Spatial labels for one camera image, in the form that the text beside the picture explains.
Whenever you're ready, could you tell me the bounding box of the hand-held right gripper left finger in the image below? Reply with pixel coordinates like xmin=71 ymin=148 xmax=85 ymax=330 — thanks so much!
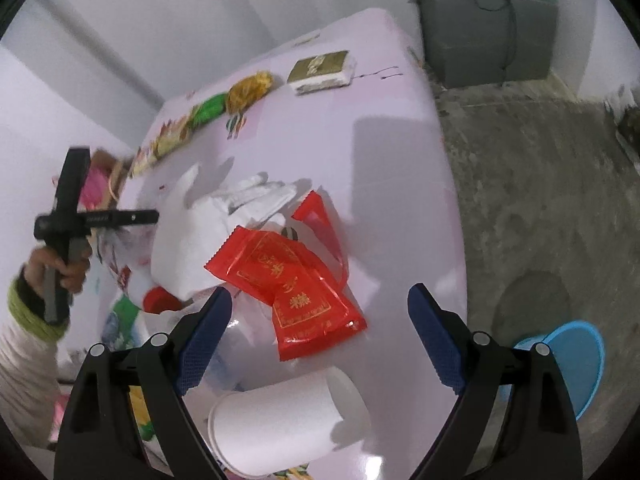
xmin=52 ymin=286 xmax=236 ymax=480

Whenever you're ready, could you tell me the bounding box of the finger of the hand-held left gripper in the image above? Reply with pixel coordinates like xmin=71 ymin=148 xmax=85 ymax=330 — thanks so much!
xmin=90 ymin=208 xmax=161 ymax=232

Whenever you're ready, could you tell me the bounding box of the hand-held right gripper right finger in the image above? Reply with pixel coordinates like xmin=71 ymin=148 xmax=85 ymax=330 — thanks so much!
xmin=407 ymin=283 xmax=586 ymax=480

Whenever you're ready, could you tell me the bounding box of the white bottle with red cap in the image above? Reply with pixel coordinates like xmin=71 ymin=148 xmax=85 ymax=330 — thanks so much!
xmin=100 ymin=285 xmax=182 ymax=356

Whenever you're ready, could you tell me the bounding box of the red printed plastic bag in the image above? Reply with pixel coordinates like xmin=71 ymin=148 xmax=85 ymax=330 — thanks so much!
xmin=204 ymin=191 xmax=368 ymax=361

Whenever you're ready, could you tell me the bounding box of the person's left forearm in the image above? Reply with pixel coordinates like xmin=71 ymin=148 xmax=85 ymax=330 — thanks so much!
xmin=0 ymin=267 xmax=72 ymax=448

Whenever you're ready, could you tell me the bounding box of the person's left hand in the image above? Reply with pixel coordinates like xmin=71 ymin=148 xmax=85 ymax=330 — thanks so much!
xmin=25 ymin=245 xmax=94 ymax=307

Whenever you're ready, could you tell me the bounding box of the pink packet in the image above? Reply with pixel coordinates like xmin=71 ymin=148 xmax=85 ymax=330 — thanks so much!
xmin=80 ymin=167 xmax=120 ymax=211

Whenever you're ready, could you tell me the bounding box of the white plastic bag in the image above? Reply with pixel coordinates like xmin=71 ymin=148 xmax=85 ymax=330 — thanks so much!
xmin=150 ymin=162 xmax=301 ymax=301

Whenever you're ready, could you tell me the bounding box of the yellow printed snack packet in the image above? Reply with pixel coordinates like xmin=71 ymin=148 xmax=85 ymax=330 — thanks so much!
xmin=131 ymin=117 xmax=193 ymax=178

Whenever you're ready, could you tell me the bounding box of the white paper cup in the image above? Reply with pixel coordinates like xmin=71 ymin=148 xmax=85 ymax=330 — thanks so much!
xmin=207 ymin=366 xmax=372 ymax=478

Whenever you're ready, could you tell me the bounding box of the white crumpled tissue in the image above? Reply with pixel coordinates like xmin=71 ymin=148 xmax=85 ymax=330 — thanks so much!
xmin=220 ymin=172 xmax=298 ymax=226

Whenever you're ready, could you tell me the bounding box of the green snack wrapper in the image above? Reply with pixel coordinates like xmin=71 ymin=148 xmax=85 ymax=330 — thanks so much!
xmin=187 ymin=92 xmax=230 ymax=131

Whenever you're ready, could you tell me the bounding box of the blue plastic stool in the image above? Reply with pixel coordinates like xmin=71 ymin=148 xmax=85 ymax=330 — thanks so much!
xmin=500 ymin=320 xmax=606 ymax=423

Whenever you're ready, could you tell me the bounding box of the yellow crumpled wrapper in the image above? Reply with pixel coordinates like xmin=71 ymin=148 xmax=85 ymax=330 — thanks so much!
xmin=226 ymin=71 xmax=275 ymax=113

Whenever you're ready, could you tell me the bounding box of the grey cabinet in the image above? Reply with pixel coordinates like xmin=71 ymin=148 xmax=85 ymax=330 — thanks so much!
xmin=417 ymin=0 xmax=560 ymax=90

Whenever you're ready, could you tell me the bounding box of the black cable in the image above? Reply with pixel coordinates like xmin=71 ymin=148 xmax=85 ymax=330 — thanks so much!
xmin=470 ymin=0 xmax=517 ymax=82

